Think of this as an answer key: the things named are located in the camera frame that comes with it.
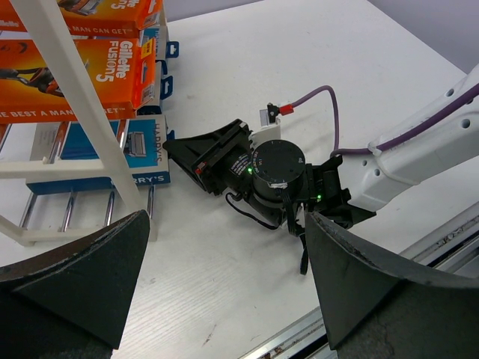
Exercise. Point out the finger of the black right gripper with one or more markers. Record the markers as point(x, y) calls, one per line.
point(199, 155)

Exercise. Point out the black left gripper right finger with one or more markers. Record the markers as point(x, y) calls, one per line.
point(378, 304)

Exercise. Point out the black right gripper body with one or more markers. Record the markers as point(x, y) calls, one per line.
point(233, 172)

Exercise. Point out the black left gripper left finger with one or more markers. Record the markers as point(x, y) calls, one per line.
point(73, 301)

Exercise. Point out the blue Harry's box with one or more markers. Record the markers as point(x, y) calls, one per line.
point(131, 153)
point(164, 89)
point(165, 48)

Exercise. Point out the orange Gillette box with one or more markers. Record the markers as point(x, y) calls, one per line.
point(92, 18)
point(121, 70)

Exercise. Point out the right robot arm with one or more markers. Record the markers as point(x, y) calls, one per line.
point(273, 177)

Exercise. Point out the cream metal-rod shelf rack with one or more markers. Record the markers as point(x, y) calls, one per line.
point(79, 94)

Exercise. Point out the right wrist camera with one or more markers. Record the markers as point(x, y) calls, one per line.
point(270, 124)

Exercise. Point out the aluminium rail frame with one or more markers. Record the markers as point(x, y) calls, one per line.
point(452, 248)

